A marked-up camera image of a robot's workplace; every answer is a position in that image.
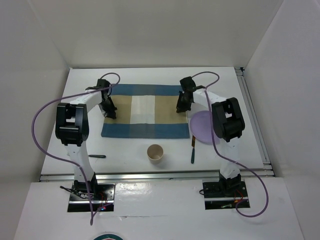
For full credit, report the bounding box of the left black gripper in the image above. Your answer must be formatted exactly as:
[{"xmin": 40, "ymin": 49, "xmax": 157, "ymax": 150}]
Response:
[{"xmin": 98, "ymin": 96, "xmax": 117, "ymax": 119}]

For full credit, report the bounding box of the blue tan white placemat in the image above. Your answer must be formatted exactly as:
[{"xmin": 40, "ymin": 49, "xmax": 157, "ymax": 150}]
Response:
[{"xmin": 101, "ymin": 84, "xmax": 190, "ymax": 139}]

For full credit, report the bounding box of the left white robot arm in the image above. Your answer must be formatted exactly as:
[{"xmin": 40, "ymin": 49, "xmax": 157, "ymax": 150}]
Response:
[{"xmin": 55, "ymin": 78, "xmax": 117, "ymax": 200}]

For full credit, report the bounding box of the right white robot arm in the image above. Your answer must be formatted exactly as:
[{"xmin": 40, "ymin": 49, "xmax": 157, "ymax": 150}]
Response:
[{"xmin": 176, "ymin": 76, "xmax": 245, "ymax": 196}]

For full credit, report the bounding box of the purple plate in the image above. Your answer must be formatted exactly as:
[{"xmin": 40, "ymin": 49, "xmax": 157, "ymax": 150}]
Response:
[{"xmin": 189, "ymin": 110, "xmax": 213, "ymax": 144}]

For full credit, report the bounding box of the beige cup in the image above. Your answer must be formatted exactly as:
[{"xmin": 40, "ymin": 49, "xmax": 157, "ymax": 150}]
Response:
[{"xmin": 146, "ymin": 144, "xmax": 164, "ymax": 165}]

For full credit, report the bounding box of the green round sticker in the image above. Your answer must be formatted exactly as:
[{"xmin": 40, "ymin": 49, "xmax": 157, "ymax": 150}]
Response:
[{"xmin": 93, "ymin": 233, "xmax": 124, "ymax": 240}]

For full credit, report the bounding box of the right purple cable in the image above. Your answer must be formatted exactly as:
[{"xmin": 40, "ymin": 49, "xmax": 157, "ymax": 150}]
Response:
[{"xmin": 191, "ymin": 71, "xmax": 270, "ymax": 218}]

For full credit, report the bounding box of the purple cable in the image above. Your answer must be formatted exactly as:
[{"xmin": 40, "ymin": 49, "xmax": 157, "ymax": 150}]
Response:
[
  {"xmin": 191, "ymin": 71, "xmax": 270, "ymax": 218},
  {"xmin": 31, "ymin": 72, "xmax": 122, "ymax": 226}
]

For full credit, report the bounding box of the green handled gold knife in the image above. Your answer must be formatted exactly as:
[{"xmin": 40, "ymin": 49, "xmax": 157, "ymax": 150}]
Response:
[{"xmin": 190, "ymin": 135, "xmax": 196, "ymax": 164}]

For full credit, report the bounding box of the green handled gold fork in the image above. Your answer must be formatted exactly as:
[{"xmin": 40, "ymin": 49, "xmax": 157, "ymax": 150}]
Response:
[{"xmin": 88, "ymin": 154, "xmax": 106, "ymax": 159}]

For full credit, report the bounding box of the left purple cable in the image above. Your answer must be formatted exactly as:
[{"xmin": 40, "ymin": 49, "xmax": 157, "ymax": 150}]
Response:
[{"xmin": 31, "ymin": 72, "xmax": 122, "ymax": 226}]

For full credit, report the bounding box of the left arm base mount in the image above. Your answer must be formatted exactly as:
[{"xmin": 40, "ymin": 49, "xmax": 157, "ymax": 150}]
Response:
[{"xmin": 59, "ymin": 183, "xmax": 116, "ymax": 213}]

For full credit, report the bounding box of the front aluminium rail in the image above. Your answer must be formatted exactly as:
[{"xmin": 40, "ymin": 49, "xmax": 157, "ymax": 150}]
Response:
[{"xmin": 39, "ymin": 164, "xmax": 275, "ymax": 182}]

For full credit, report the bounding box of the aluminium rail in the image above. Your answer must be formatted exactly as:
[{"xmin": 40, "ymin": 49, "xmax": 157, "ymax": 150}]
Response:
[
  {"xmin": 234, "ymin": 67, "xmax": 273, "ymax": 171},
  {"xmin": 39, "ymin": 164, "xmax": 275, "ymax": 182}
]

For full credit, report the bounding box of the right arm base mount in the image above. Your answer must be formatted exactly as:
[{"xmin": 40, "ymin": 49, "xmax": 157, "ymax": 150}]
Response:
[{"xmin": 199, "ymin": 181, "xmax": 250, "ymax": 210}]

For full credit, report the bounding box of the right aluminium rail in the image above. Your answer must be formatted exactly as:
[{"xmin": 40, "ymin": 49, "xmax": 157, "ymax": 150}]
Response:
[{"xmin": 234, "ymin": 67, "xmax": 273, "ymax": 171}]

